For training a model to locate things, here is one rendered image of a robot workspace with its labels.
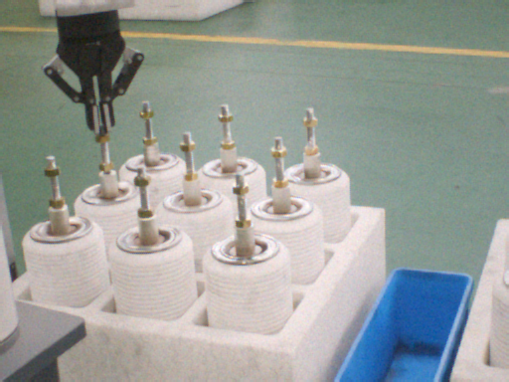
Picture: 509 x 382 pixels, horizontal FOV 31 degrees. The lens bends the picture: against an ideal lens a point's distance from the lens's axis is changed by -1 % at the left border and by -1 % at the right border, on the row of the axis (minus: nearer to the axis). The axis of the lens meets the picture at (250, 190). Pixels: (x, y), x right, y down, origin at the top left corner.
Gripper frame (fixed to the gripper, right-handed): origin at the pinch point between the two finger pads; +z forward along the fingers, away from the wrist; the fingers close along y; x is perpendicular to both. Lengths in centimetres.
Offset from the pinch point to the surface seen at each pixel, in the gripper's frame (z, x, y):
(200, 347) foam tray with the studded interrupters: 18.7, 28.3, -2.0
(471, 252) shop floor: 35, -7, -60
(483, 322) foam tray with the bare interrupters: 18, 40, -30
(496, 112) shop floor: 35, -69, -110
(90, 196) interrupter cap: 10.1, 0.0, 2.5
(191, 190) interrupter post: 8.5, 8.9, -8.3
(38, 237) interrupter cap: 10.2, 9.6, 10.9
